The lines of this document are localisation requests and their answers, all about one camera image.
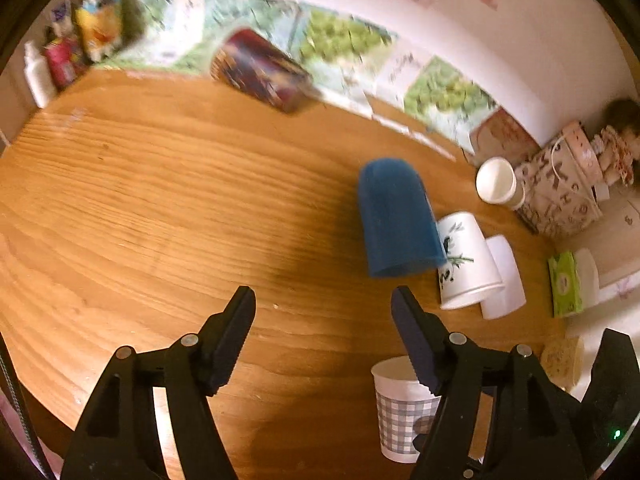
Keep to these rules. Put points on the white paper cup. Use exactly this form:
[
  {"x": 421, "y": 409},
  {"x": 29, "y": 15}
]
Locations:
[{"x": 496, "y": 181}]

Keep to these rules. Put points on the green tissue packet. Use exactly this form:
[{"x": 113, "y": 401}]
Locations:
[{"x": 566, "y": 285}]

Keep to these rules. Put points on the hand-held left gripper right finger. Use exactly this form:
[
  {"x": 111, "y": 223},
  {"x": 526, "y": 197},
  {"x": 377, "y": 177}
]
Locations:
[{"x": 417, "y": 340}]

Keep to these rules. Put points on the patterned gift bag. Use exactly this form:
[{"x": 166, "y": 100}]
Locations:
[{"x": 560, "y": 190}]

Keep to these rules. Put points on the white cup with leaf print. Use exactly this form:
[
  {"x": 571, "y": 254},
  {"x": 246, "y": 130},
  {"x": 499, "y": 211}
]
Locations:
[{"x": 467, "y": 265}]

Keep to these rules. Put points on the dark red box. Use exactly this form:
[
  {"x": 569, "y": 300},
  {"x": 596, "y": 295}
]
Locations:
[{"x": 262, "y": 70}]

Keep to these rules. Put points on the plain white cup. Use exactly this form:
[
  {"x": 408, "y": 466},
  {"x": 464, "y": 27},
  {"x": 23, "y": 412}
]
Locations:
[{"x": 507, "y": 285}]

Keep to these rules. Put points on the white plastic container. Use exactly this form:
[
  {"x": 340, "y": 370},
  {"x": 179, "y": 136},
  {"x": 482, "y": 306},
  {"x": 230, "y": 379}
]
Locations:
[{"x": 589, "y": 275}]

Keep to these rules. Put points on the grey checkered paper cup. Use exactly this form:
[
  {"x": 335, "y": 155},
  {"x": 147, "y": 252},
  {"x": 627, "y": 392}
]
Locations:
[{"x": 400, "y": 420}]

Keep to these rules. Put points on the doll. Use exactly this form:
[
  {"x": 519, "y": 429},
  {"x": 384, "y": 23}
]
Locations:
[{"x": 617, "y": 145}]

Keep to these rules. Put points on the pink packet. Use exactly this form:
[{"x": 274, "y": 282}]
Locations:
[{"x": 62, "y": 62}]

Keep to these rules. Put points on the brown cardboard box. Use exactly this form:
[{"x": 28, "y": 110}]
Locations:
[{"x": 502, "y": 132}]

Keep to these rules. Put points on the blue cup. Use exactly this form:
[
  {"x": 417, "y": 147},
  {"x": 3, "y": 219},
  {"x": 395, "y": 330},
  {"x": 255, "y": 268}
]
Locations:
[{"x": 397, "y": 217}]

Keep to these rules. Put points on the white bottle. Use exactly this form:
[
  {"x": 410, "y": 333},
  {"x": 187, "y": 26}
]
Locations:
[{"x": 39, "y": 77}]

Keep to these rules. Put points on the green printed wall poster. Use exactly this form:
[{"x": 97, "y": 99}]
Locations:
[{"x": 345, "y": 42}]

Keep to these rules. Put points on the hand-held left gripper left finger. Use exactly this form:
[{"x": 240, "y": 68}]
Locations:
[{"x": 231, "y": 340}]

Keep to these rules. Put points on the yellow cartoon packet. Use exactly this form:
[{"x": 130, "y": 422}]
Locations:
[{"x": 100, "y": 30}]

